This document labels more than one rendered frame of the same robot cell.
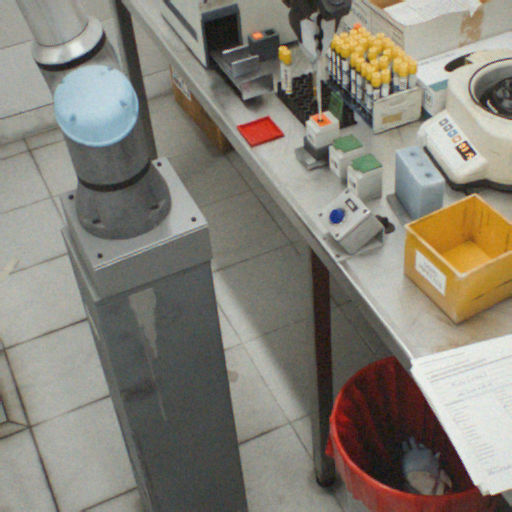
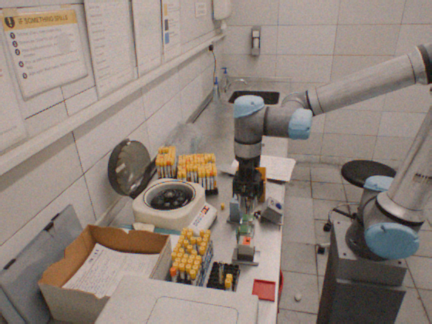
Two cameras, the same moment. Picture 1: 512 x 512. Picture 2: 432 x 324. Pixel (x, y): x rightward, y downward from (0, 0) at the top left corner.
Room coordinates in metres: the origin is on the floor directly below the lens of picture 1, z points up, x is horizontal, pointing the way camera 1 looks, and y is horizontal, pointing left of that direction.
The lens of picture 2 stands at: (2.03, 0.23, 1.67)
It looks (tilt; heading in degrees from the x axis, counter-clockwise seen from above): 28 degrees down; 214
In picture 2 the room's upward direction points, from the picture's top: 2 degrees counter-clockwise
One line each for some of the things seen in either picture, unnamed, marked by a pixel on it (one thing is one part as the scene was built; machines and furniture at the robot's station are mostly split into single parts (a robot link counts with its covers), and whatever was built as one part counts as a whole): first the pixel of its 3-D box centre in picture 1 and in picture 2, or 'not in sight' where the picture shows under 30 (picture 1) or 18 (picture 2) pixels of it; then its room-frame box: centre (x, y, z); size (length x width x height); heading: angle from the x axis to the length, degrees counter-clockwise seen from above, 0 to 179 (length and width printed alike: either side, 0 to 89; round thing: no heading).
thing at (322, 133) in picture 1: (323, 134); (246, 248); (1.33, -0.14, 0.92); 0.05 x 0.04 x 0.06; 111
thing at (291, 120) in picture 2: not in sight; (288, 121); (1.30, -0.04, 1.38); 0.11 x 0.11 x 0.08; 14
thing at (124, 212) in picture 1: (118, 183); (373, 231); (1.14, 0.20, 1.00); 0.15 x 0.15 x 0.10
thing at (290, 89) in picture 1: (314, 83); (221, 276); (1.48, -0.14, 0.93); 0.17 x 0.09 x 0.11; 21
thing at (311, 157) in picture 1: (323, 147); (246, 254); (1.33, -0.14, 0.89); 0.09 x 0.05 x 0.04; 111
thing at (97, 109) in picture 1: (100, 121); (383, 200); (1.14, 0.21, 1.12); 0.13 x 0.12 x 0.14; 14
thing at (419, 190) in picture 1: (418, 189); (238, 206); (1.14, -0.27, 0.92); 0.10 x 0.07 x 0.10; 12
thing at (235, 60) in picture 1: (236, 59); not in sight; (1.61, 0.00, 0.92); 0.21 x 0.07 x 0.05; 20
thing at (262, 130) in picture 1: (260, 131); (264, 289); (1.42, -0.03, 0.88); 0.07 x 0.07 x 0.01; 20
